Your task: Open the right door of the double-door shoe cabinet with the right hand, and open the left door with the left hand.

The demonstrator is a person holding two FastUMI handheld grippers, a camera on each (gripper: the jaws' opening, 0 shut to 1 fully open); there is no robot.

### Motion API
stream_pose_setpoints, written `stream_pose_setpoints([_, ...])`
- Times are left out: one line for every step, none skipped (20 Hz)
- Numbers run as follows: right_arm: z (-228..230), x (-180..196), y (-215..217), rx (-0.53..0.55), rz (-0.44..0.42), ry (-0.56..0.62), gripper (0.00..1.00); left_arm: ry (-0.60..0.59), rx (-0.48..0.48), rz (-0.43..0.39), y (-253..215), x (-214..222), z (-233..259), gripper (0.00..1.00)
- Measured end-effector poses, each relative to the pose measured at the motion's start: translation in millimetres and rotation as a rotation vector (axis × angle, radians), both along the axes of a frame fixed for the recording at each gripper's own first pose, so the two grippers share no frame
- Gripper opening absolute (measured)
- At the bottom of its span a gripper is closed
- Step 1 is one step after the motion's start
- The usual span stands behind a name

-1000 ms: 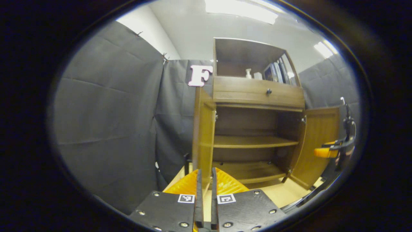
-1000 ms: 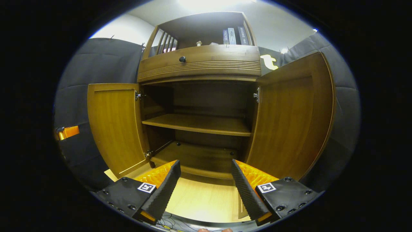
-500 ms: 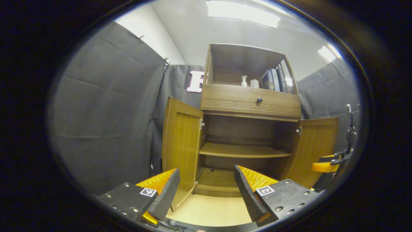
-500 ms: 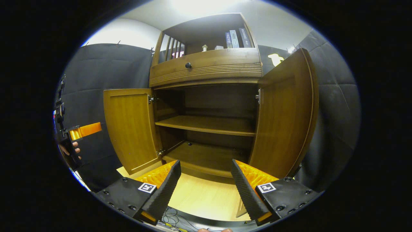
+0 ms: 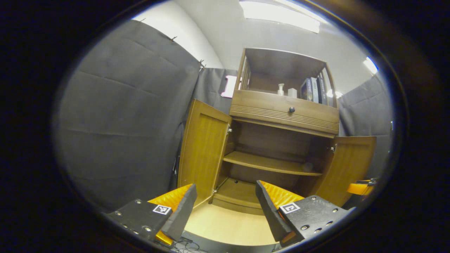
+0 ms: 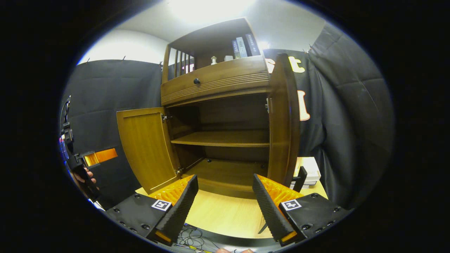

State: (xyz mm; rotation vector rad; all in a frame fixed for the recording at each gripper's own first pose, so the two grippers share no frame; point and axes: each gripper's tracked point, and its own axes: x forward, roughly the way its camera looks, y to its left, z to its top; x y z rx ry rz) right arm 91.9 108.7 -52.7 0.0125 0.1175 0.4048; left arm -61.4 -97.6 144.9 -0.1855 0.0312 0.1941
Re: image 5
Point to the wooden double-door shoe cabinet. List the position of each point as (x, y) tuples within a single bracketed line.
[(274, 140)]

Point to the wooden cabinet inner shelf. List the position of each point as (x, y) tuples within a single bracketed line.
[(270, 163)]

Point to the small ceiling light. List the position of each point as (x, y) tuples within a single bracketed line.
[(332, 93), (370, 65)]

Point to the large ceiling light panel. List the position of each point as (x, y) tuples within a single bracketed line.
[(281, 15)]

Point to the small white bottle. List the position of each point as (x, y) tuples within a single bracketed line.
[(281, 89)]

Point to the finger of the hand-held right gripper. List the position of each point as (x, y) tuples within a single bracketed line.
[(360, 189)]

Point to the small white box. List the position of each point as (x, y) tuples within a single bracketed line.
[(292, 93)]

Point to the grey white book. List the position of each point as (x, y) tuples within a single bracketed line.
[(315, 90)]

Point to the wooden shoe cabinet door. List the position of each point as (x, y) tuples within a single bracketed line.
[(202, 151), (348, 165)]

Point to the wooden cabinet drawer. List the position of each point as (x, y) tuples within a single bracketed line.
[(267, 105)]

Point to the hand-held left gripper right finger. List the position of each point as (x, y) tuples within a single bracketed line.
[(269, 211)]

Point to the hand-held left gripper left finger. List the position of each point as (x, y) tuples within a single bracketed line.
[(181, 214)]

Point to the dark blue book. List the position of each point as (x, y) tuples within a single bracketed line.
[(306, 90)]

